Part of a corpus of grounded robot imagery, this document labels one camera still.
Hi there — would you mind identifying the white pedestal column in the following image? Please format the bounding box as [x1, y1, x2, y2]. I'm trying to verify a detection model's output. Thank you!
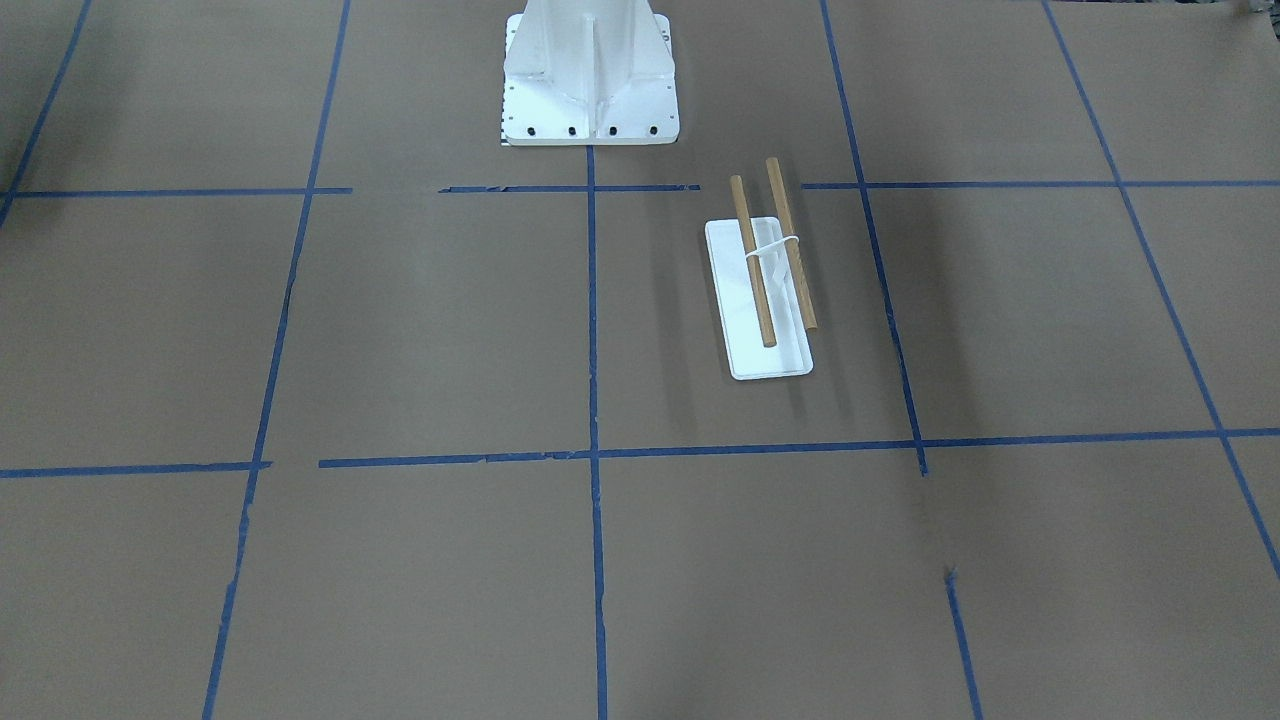
[500, 1, 681, 147]

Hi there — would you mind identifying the white wooden towel rack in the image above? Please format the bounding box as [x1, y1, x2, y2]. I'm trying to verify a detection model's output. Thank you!
[704, 156, 817, 382]

